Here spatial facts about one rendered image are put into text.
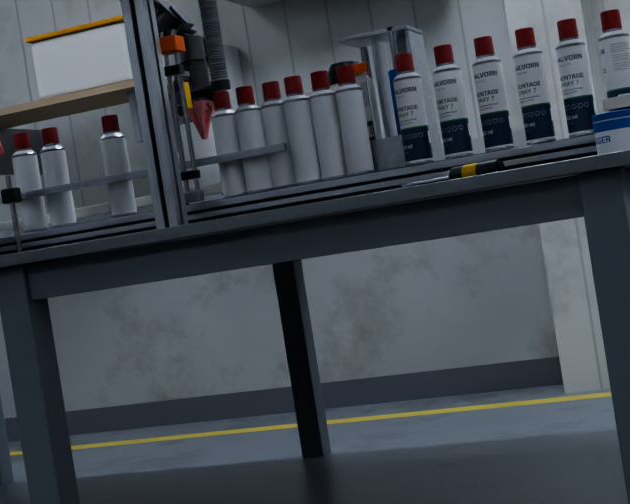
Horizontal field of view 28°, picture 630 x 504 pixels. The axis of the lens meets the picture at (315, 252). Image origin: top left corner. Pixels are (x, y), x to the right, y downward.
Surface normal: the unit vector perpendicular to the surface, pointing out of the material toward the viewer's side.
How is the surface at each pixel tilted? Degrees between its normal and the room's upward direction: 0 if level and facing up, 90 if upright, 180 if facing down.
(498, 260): 90
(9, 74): 90
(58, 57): 90
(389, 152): 90
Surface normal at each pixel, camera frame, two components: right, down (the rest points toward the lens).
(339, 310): -0.36, 0.07
